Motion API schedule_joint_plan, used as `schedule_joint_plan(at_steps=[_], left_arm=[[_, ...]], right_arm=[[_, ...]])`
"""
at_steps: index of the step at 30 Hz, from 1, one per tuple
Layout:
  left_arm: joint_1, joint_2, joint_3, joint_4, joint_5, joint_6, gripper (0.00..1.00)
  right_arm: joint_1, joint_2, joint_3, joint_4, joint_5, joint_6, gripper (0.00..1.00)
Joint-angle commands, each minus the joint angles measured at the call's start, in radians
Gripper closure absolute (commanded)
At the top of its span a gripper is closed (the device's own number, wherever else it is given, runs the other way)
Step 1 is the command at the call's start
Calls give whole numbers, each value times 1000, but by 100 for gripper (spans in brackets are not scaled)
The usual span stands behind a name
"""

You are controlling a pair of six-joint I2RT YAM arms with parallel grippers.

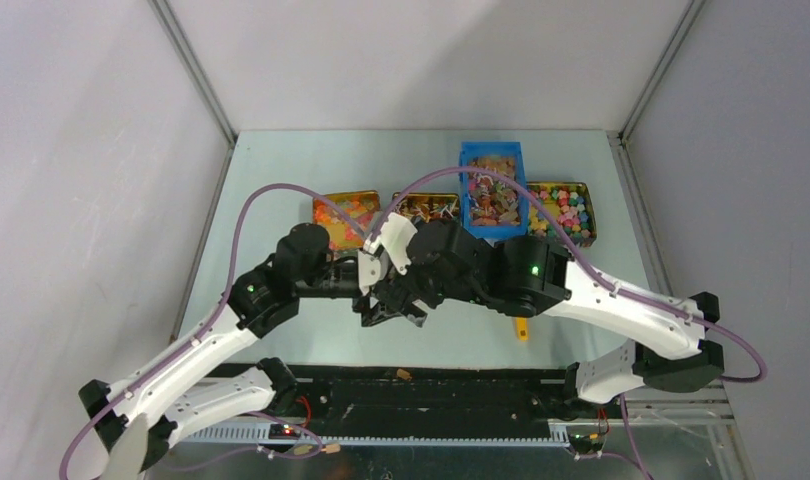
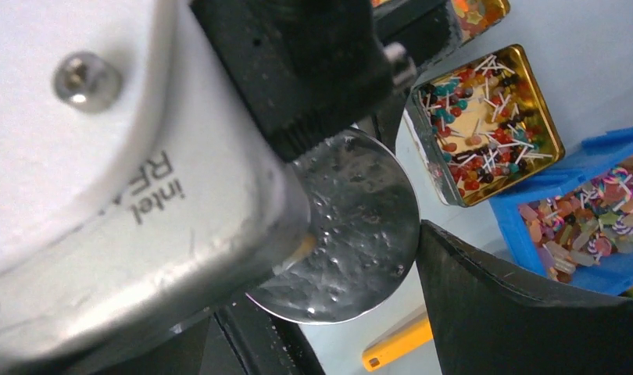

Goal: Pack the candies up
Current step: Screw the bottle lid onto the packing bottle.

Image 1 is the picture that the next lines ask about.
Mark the blue bin of candies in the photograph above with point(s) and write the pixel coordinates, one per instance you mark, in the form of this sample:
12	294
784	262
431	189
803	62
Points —
492	209

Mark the orange plastic scoop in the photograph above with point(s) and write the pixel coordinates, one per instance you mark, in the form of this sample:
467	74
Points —
522	329

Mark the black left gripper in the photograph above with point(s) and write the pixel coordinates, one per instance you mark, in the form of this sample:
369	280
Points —
380	312

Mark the tin of lollipops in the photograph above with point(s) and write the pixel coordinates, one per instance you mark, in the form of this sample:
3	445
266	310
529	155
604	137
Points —
427	206

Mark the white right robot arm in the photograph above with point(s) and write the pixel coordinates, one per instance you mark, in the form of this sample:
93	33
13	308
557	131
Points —
666	347

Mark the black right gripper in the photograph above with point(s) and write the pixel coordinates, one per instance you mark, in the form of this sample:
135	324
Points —
439	298

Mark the tin of colourful cube candies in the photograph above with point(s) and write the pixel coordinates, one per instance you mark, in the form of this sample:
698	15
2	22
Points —
570	204

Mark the tin of gummy candies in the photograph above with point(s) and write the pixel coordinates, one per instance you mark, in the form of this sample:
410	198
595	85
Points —
360	206

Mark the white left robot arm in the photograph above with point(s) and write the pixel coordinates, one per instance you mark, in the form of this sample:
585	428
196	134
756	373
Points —
149	408

